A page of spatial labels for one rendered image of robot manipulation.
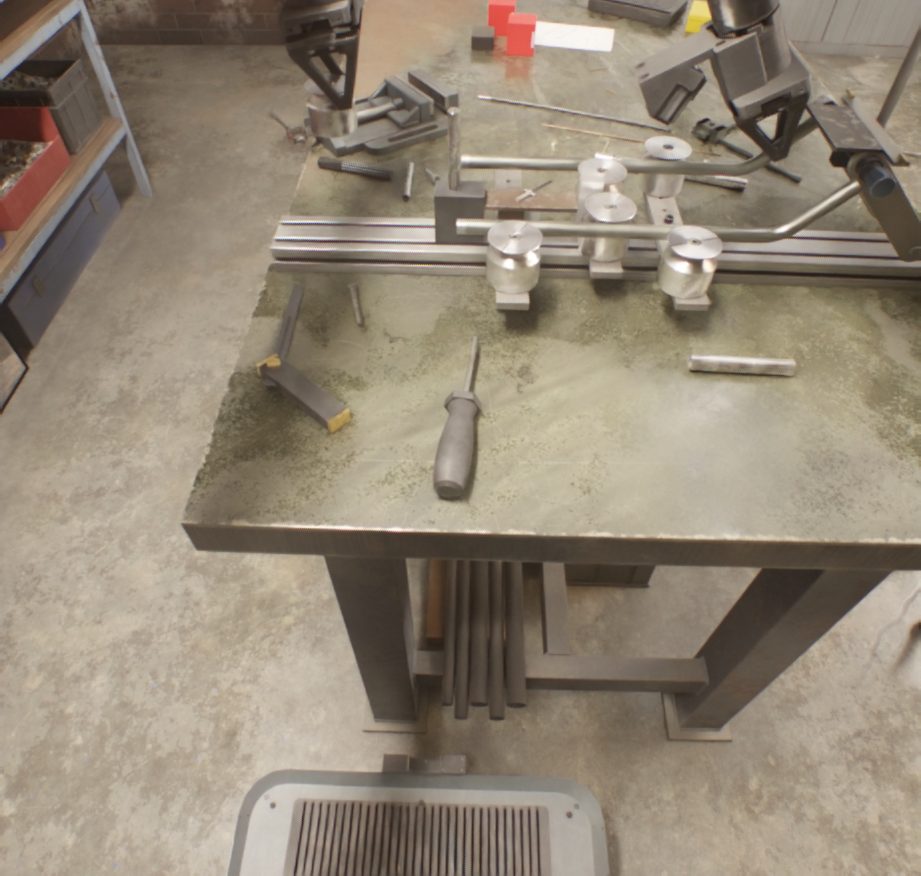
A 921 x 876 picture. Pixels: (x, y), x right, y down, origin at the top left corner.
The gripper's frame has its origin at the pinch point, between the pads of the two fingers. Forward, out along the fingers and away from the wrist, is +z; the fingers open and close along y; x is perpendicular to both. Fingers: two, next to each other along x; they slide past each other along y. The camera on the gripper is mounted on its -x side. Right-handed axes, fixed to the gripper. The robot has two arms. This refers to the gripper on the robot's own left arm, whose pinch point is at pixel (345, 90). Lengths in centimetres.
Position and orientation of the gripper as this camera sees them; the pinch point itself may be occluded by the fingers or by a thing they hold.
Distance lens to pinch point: 76.7
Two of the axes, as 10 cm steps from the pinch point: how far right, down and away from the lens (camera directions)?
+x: -9.9, 1.5, 0.9
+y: -0.5, -7.6, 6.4
